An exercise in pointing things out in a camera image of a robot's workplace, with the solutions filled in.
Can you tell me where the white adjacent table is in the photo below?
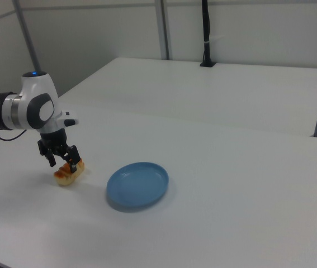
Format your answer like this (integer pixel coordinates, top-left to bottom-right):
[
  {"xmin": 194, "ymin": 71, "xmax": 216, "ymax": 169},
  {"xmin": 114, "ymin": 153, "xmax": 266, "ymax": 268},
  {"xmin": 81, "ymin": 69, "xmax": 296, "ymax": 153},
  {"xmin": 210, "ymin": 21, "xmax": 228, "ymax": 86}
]
[{"xmin": 56, "ymin": 57, "xmax": 317, "ymax": 137}]

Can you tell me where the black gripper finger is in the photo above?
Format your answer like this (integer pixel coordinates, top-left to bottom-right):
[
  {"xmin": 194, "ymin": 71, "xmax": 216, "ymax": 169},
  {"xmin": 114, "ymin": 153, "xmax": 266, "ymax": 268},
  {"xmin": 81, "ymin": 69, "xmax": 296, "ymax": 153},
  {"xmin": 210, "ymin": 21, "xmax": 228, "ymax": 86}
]
[
  {"xmin": 58, "ymin": 145, "xmax": 81, "ymax": 173},
  {"xmin": 37, "ymin": 139, "xmax": 57, "ymax": 168}
]

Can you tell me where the black camera pole with base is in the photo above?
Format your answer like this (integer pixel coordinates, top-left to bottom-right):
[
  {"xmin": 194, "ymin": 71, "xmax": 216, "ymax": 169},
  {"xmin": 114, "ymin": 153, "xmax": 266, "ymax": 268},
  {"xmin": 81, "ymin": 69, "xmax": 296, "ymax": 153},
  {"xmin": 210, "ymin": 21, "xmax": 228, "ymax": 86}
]
[{"xmin": 199, "ymin": 0, "xmax": 217, "ymax": 68}]

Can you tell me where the orange glazed bread loaf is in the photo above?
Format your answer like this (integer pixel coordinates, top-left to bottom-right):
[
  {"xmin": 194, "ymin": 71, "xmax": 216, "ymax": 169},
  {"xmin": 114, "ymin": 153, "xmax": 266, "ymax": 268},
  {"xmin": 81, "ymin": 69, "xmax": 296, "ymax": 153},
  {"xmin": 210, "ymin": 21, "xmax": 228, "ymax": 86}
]
[{"xmin": 53, "ymin": 157, "xmax": 87, "ymax": 186}]

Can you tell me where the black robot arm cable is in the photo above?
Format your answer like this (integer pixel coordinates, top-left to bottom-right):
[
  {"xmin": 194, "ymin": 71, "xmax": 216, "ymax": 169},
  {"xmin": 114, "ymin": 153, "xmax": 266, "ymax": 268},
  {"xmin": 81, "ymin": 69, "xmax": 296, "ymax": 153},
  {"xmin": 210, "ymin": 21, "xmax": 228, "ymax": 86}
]
[{"xmin": 0, "ymin": 117, "xmax": 29, "ymax": 141}]

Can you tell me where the blue round plate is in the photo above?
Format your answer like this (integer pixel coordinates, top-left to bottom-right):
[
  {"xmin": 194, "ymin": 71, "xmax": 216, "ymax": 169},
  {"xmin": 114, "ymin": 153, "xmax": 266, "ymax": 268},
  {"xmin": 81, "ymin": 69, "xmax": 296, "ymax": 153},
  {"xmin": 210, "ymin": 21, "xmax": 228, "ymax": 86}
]
[{"xmin": 106, "ymin": 161, "xmax": 170, "ymax": 210}]

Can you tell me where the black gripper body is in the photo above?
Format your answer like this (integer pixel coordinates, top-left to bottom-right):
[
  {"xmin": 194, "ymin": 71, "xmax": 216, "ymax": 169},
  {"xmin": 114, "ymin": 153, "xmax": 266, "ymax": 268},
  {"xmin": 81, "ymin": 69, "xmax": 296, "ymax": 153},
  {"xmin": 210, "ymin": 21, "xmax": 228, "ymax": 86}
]
[{"xmin": 39, "ymin": 128, "xmax": 68, "ymax": 153}]

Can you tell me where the grey metal partition post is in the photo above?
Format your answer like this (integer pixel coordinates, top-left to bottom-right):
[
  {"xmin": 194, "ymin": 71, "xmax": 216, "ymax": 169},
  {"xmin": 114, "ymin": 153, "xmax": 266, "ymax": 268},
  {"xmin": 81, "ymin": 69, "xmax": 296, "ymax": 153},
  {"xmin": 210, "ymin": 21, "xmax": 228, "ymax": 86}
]
[
  {"xmin": 11, "ymin": 0, "xmax": 43, "ymax": 74},
  {"xmin": 155, "ymin": 0, "xmax": 173, "ymax": 60}
]

